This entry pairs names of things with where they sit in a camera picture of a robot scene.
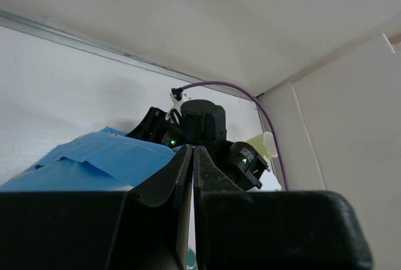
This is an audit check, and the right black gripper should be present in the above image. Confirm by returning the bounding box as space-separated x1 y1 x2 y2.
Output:
126 100 227 148

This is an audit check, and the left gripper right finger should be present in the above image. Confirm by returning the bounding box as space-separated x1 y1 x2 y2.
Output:
194 147 373 269

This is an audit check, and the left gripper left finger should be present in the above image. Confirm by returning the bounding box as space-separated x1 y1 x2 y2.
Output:
1 145 192 269

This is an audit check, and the blue space print placemat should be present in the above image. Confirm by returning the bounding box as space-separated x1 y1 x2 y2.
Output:
1 127 176 192

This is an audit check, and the pale green paper cup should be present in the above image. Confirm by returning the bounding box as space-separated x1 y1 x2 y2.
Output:
246 132 278 160

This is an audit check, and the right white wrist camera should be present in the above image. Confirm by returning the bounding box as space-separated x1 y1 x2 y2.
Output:
165 88 191 125

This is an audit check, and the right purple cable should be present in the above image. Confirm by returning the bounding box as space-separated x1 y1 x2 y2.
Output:
171 80 291 192

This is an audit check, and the aluminium rail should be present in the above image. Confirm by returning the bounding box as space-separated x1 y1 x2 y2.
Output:
1 10 200 83

